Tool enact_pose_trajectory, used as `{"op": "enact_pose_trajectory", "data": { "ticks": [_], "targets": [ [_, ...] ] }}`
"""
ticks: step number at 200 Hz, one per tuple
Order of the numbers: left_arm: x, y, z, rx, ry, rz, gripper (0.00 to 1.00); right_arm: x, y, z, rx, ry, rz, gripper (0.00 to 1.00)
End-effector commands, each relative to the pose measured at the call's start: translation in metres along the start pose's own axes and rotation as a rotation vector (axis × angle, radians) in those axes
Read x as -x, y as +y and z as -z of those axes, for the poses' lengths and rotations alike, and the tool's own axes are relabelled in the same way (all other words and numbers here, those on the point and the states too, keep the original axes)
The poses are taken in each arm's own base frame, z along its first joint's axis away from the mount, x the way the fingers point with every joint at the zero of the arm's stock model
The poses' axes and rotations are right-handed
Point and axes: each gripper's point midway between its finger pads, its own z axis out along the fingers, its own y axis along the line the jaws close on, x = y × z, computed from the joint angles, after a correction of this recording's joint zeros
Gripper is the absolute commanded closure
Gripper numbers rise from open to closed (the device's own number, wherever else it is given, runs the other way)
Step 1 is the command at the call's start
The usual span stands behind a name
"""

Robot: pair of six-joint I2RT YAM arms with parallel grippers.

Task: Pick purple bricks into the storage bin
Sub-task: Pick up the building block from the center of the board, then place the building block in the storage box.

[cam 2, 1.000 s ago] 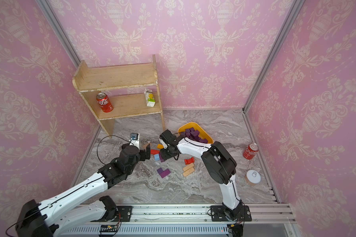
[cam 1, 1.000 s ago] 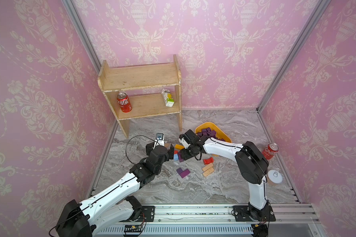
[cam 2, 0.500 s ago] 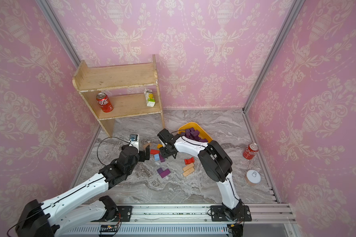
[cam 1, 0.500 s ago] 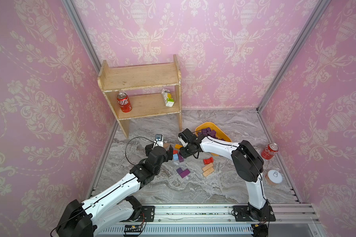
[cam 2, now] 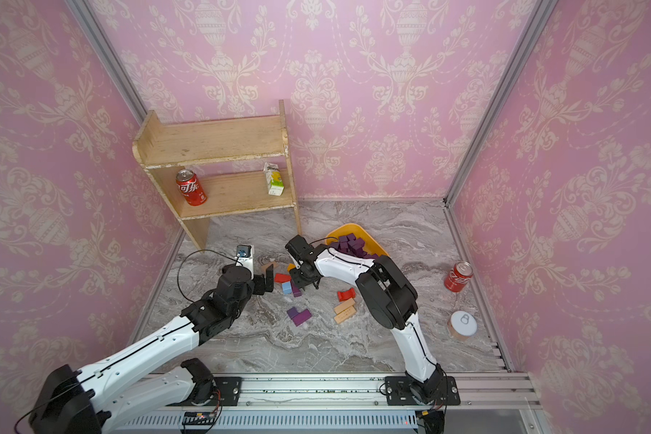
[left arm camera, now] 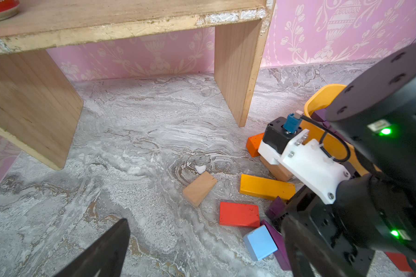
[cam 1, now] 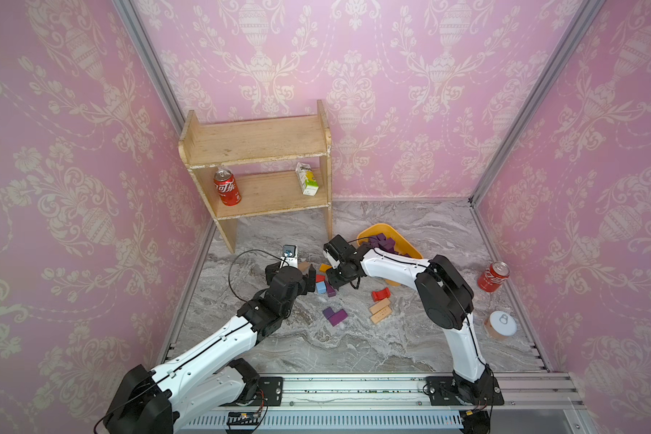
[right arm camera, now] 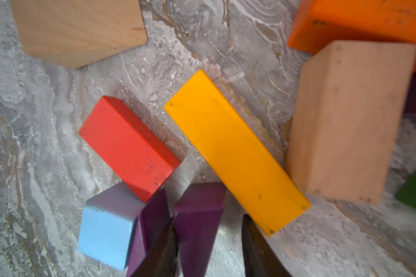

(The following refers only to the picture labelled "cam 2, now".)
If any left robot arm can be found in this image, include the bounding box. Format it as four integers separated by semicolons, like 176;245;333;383
23;265;274;433

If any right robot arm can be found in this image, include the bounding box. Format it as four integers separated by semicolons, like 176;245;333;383
285;235;450;404

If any yellow plastic storage bin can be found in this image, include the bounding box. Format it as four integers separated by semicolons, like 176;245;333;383
325;224;389;258

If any red flat brick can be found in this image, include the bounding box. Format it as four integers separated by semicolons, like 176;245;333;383
274;273;291;284

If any tan wood brick left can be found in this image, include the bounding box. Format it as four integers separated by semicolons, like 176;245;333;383
260;261;278;274

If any red brick pair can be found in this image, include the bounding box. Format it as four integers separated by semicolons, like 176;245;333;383
337;288;356;302

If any purple brick cluster bottom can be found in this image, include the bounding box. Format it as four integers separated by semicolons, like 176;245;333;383
287;307;312;327

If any natural wood plank brick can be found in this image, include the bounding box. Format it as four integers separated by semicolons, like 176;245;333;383
334;298;356;325

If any green white juice carton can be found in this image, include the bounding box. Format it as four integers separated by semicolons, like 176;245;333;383
263;163;285;196

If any red cola can on shelf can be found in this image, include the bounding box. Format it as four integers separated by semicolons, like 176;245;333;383
175;169;207;206

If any wooden two-tier shelf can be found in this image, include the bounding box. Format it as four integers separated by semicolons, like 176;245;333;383
132;99;302;249

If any red cola can on table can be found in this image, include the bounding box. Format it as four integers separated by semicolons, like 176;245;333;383
444;261;474;293

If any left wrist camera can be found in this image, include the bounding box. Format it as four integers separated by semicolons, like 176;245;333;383
236;244;254;273

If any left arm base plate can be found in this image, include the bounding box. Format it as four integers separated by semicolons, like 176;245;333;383
171;376;242;407

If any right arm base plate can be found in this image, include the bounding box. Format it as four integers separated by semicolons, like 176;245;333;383
379;375;461;407

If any aluminium front rail frame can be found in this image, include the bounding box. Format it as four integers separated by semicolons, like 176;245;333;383
96;368;550;433

